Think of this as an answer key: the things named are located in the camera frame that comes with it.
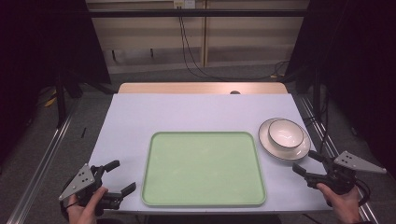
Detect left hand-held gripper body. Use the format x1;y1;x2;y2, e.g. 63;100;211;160
58;163;123;217

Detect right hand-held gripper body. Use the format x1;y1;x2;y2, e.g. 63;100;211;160
305;150;388;196

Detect person's left hand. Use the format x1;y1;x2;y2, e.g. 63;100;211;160
65;186;109;224

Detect person's right hand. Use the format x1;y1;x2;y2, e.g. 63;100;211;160
316;182;362;224

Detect white plate with dark rim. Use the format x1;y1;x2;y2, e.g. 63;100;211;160
258;117;312;162

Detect white bowl with dark rim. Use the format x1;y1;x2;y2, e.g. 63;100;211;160
267;119;305;150

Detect black metal stand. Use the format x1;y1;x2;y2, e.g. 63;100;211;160
54;69;68;128
312;66;322;120

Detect green plastic tray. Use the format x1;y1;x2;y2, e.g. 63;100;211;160
140;131;268;208

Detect pale table cover sheet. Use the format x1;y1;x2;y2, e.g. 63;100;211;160
88;92;332;216

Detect dark curtain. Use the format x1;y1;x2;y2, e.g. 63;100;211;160
0;0;112;166
284;0;396;178

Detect black horizontal bar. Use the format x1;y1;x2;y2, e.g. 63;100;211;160
88;8;308;19

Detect aluminium floor rail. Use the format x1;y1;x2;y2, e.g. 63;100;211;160
298;94;379;224
6;98;82;224

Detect black wrist strap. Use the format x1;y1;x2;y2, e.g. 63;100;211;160
59;201;79;221

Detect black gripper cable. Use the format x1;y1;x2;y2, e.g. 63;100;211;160
354;178;372;207

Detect black wall cable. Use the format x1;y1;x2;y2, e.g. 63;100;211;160
177;6;291;82

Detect white wall outlet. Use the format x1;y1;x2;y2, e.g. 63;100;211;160
173;0;197;9

